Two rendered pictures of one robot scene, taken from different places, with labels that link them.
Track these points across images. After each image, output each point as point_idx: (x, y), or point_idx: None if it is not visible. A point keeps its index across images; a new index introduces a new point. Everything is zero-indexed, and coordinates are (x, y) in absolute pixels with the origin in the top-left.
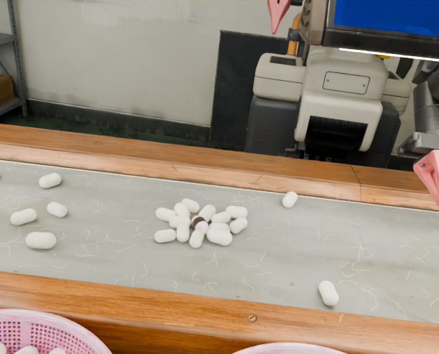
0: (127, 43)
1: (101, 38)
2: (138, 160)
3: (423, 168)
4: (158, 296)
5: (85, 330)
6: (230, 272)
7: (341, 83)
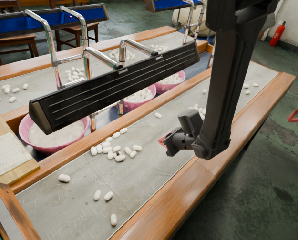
0: None
1: None
2: (239, 116)
3: None
4: (175, 93)
5: (173, 84)
6: (177, 109)
7: None
